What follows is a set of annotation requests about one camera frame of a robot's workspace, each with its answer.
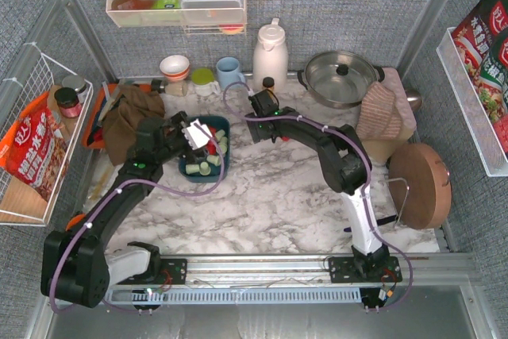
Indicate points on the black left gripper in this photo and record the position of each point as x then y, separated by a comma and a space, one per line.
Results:
184, 142

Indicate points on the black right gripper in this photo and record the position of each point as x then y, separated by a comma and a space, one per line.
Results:
256, 129

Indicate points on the brown cloth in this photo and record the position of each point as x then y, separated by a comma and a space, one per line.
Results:
119, 126

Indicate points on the green capsule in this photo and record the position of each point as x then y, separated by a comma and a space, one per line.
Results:
191, 169
214, 160

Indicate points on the teal storage basket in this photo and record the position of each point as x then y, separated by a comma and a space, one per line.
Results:
217, 123

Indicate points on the pink striped towel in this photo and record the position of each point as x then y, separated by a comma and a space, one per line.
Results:
379, 118

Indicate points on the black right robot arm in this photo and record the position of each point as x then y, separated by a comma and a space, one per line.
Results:
345, 167

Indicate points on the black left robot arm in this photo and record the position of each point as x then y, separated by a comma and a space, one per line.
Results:
75, 267

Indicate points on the orange spice bottle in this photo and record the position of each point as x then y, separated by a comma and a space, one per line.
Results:
268, 83

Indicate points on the white thermos jug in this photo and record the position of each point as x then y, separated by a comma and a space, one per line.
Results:
270, 57

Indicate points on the blue mug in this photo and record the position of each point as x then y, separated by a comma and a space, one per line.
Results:
229, 71

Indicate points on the pepper grinder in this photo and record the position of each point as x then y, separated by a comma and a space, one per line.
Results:
163, 86

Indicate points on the orange tray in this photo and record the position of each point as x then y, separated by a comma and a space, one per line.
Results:
92, 136

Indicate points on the green lid cup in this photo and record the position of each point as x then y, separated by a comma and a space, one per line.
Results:
204, 82

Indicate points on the steel pot with lid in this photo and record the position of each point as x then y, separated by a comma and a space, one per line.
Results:
339, 79

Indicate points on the white orange bowl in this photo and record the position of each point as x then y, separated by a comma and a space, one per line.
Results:
175, 67

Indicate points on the red lid jar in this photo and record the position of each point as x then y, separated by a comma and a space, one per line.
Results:
68, 102

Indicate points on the silver lid jar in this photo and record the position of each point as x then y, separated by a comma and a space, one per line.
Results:
75, 82

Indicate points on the orange cup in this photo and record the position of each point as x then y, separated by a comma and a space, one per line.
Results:
74, 221

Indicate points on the red snack bag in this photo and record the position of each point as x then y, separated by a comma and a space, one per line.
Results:
32, 151

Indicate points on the clear plastic containers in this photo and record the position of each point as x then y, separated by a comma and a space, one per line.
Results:
212, 12

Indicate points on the brown cardboard sheet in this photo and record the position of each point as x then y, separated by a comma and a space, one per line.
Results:
380, 151

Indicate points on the pink egg tray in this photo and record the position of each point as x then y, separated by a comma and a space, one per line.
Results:
393, 83

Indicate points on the round wooden board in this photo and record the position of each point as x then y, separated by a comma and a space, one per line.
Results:
420, 186

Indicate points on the red seasoning packet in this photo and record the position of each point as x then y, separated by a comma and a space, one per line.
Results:
481, 41

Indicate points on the white wire basket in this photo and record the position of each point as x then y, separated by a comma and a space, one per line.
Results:
20, 204

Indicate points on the purple handled knife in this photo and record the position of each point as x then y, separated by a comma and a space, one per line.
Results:
380, 222

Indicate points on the white mesh wall basket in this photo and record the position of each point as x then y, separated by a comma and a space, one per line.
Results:
487, 145

